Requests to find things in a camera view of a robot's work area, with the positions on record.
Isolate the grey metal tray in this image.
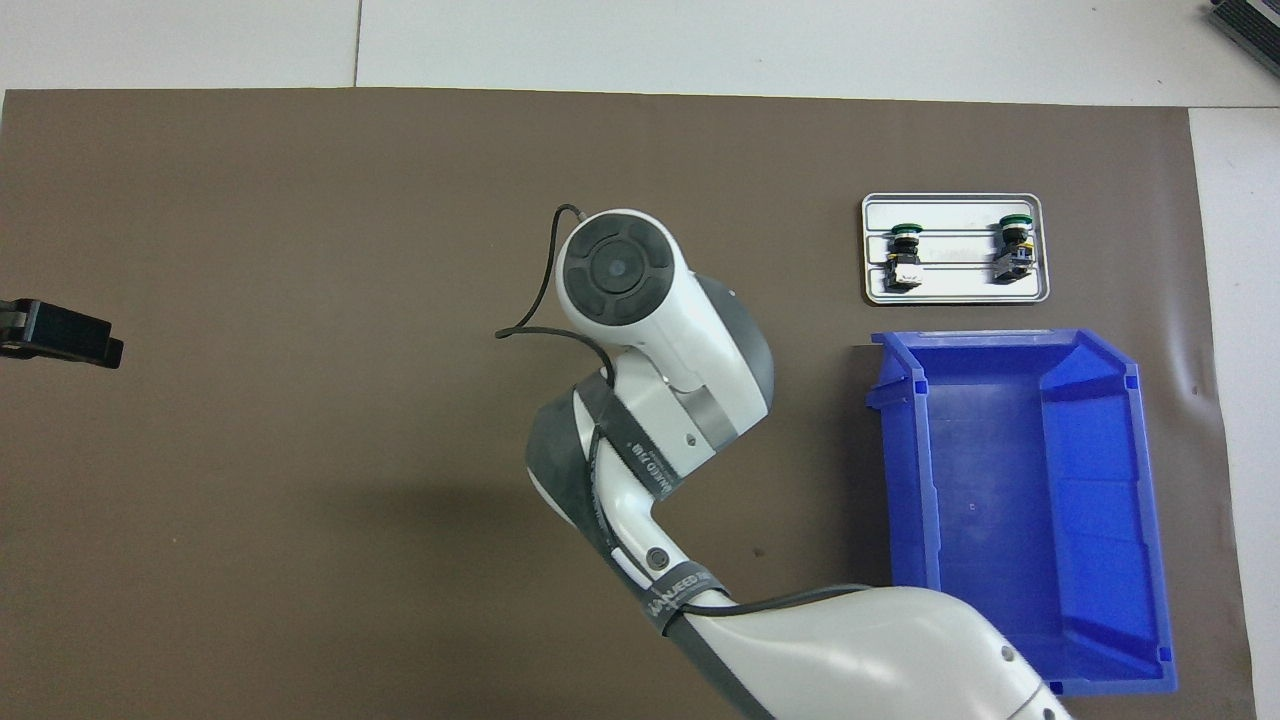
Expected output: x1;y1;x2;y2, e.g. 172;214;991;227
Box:
861;192;1050;306

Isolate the blue plastic storage bin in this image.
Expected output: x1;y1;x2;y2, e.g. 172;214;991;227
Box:
865;328;1179;696

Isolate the green push button switch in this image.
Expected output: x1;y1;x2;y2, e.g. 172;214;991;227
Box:
885;222;926;293
992;213;1038;286

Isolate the brown table mat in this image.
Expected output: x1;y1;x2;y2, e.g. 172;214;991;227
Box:
0;88;1256;720

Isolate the dark grey ribbed device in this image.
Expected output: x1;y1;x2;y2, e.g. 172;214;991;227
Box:
1205;0;1280;63

